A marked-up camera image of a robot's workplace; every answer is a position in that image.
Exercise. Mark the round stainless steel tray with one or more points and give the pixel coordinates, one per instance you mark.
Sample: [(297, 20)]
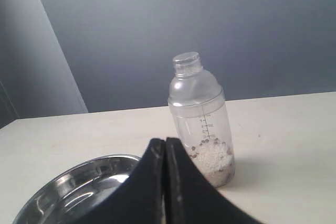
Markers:
[(73, 193)]

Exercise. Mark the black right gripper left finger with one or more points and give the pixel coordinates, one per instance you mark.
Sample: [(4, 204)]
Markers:
[(139, 198)]

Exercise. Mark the clear plastic shaker bottle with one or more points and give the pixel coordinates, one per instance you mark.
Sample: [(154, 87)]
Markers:
[(198, 106)]

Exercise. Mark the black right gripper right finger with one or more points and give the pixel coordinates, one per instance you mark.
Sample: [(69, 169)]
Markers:
[(189, 197)]

